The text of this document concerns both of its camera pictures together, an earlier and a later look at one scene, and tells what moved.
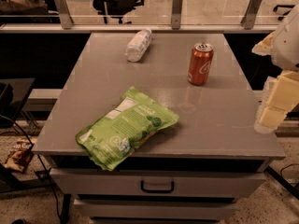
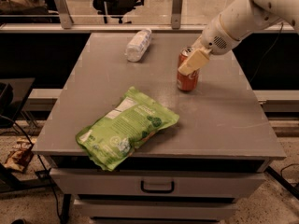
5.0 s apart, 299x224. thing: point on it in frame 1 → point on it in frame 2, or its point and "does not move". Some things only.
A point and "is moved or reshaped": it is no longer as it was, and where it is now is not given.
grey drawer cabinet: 193,170 does not move
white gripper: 288,44 → 215,38
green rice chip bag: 110,141 does not move
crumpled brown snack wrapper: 19,153 does not move
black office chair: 111,1 does not move
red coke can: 200,63 is moved or reshaped
